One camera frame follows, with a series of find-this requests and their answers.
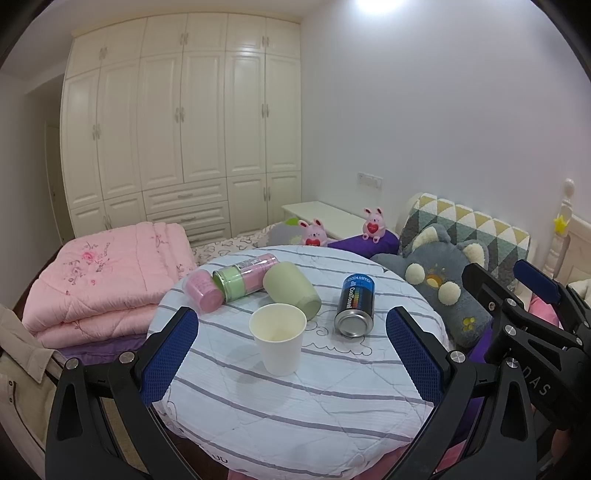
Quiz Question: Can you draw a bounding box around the pink bunny plush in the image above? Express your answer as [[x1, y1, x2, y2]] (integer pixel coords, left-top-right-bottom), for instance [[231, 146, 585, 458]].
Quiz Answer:
[[361, 207, 387, 243], [297, 218, 330, 248]]

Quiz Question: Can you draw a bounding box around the striped white tablecloth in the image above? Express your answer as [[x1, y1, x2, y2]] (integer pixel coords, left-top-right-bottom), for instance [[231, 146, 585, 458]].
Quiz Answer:
[[147, 244, 451, 468]]

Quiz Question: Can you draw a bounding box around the white bed headboard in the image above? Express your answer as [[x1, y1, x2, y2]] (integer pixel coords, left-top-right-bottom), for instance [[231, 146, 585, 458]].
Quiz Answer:
[[544, 178, 591, 298]]

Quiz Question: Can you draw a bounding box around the grey plush toy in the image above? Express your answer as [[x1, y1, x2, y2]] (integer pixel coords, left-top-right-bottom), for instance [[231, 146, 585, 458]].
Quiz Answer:
[[267, 217, 305, 248]]

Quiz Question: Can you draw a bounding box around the white paper cup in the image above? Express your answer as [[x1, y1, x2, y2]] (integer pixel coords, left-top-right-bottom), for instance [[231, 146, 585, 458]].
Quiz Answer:
[[249, 303, 307, 376]]

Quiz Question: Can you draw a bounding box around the purple pillow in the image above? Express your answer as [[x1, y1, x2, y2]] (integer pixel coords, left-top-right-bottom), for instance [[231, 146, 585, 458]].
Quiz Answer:
[[328, 229, 400, 260]]

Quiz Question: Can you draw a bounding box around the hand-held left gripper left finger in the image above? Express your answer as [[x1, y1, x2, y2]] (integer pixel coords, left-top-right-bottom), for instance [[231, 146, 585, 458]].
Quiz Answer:
[[45, 305, 232, 480]]

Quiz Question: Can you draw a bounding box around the beige cloth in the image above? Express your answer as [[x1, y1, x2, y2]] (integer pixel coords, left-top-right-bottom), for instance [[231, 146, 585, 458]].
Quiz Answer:
[[0, 304, 66, 464]]

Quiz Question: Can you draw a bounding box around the light green cup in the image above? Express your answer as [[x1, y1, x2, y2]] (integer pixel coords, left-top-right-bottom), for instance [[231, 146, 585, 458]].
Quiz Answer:
[[263, 261, 322, 320]]

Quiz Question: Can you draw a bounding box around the grey koala plush pillow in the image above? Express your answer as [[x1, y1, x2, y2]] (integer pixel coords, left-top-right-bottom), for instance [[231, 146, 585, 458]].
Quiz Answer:
[[371, 224, 498, 350]]

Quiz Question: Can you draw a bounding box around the black metal can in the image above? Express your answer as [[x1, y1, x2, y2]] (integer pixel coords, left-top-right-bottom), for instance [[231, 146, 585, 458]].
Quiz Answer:
[[334, 272, 376, 338]]

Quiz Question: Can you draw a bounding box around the pink cup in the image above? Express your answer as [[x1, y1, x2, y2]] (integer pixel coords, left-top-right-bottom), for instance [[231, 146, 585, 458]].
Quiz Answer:
[[183, 269, 226, 316]]

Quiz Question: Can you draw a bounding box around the white wardrobe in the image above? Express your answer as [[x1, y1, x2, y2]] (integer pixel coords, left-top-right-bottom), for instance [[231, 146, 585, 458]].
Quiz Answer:
[[59, 11, 304, 241]]

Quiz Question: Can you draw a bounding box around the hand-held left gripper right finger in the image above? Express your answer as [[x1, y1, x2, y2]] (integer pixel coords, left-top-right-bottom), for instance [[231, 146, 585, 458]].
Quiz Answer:
[[385, 305, 539, 480]]

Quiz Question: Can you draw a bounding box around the folded pink quilt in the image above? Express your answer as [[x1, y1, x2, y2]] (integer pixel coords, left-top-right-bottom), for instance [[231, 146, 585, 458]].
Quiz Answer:
[[22, 222, 201, 350]]

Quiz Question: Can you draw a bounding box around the white nightstand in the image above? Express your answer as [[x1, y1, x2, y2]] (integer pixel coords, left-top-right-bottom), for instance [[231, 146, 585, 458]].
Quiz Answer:
[[281, 201, 373, 239]]

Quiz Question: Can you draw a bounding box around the green and pink bottle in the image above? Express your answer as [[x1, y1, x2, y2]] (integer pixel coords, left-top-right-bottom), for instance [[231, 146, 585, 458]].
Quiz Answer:
[[212, 253, 280, 304]]

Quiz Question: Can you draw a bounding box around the purple sheet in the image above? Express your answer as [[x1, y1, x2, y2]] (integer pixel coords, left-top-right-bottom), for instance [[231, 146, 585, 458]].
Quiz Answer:
[[59, 333, 149, 366]]

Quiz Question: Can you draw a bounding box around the heart print bed sheet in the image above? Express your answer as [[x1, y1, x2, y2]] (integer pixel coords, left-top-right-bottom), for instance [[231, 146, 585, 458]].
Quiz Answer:
[[189, 224, 279, 267]]

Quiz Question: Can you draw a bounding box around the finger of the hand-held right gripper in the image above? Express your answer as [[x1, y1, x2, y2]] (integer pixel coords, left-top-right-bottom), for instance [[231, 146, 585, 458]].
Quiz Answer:
[[462, 261, 583, 357], [513, 259, 591, 334]]

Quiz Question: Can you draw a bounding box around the ceiling lamp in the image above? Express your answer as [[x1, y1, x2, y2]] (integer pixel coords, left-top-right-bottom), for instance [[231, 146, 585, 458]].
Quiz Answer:
[[355, 0, 403, 20]]

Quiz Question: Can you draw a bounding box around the triangle patterned cushion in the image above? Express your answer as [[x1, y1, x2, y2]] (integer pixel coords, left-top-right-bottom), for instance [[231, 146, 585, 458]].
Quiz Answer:
[[399, 193, 532, 278]]

